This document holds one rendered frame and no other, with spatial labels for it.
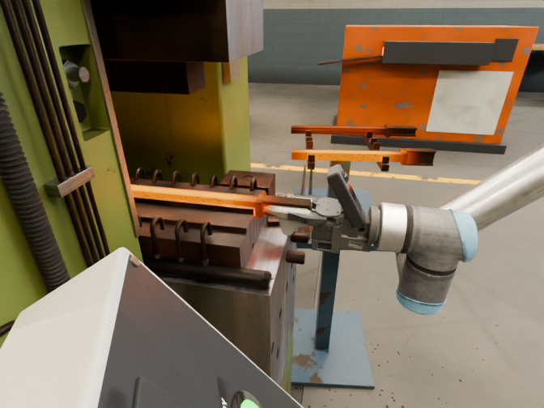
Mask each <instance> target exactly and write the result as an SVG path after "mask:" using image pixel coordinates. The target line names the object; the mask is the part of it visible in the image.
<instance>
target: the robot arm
mask: <svg viewBox="0 0 544 408"><path fill-rule="evenodd" d="M327 181H328V184H329V186H330V187H331V188H332V190H333V192H334V193H335V195H336V197H337V199H334V198H325V197H321V196H316V195H300V196H294V197H288V198H305V199H311V206H310V210H308V209H305V208H297V207H288V206H272V205H269V206H266V207H265V209H264V211H266V212H268V213H270V214H272V215H275V216H277V217H278V221H279V225H280V227H281V231H282V233H283V234H284V235H286V236H290V235H292V234H293V232H294V231H295V229H296V228H298V227H303V228H306V227H309V226H313V228H312V235H311V239H312V244H311V246H312V250H316V251H322V252H329V253H338V252H339V249H349V250H355V251H362V252H368V253H370V250H371V246H372V244H374V247H375V249H376V250H381V251H388V252H395V256H396V260H397V272H398V276H399V284H398V287H397V289H396V292H397V300H398V301H399V303H400V304H401V305H402V306H403V307H404V308H406V309H408V310H410V311H411V312H415V313H418V314H422V315H432V314H436V313H438V312H439V311H440V310H441V309H442V307H443V305H444V304H445V302H446V297H447V294H448V290H449V288H450V286H451V283H452V280H453V276H454V274H455V272H456V269H457V265H458V262H459V261H462V262H468V261H471V260H472V259H473V257H474V256H475V253H476V251H477V247H478V232H479V231H481V230H482V229H483V228H485V227H488V226H490V225H492V224H493V223H495V222H497V221H499V220H501V219H503V218H504V217H506V216H508V215H510V214H512V213H514V212H516V211H517V210H519V209H521V208H523V207H525V206H527V205H529V204H530V203H532V202H535V201H537V200H538V199H539V198H542V197H544V144H542V145H541V146H539V147H538V148H536V149H534V150H533V151H531V152H530V153H528V154H526V155H524V156H522V157H521V158H519V159H518V160H516V161H514V162H513V163H511V164H509V165H508V166H506V167H505V168H503V169H501V170H499V171H498V172H496V173H495V174H493V175H491V176H489V177H488V178H487V179H485V180H483V181H481V182H479V183H478V184H476V185H475V186H473V187H471V188H470V189H468V190H466V191H465V192H464V193H461V194H460V195H458V196H456V197H455V198H453V199H452V200H450V201H448V202H446V203H445V204H444V205H442V206H440V207H438V208H429V207H421V206H407V205H401V204H393V203H385V202H382V203H380V204H379V206H378V207H377V206H370V207H369V211H368V215H365V212H364V210H363V207H362V206H361V204H360V202H359V199H358V198H357V196H356V194H355V192H354V190H353V189H352V187H351V184H350V182H349V181H348V175H347V174H346V173H345V172H344V171H343V169H342V166H341V165H340V164H337V165H334V166H333V167H331V168H329V170H328V175H327ZM313 208H314V209H313ZM317 246H318V247H325V248H331V250H328V249H318V248H317Z"/></svg>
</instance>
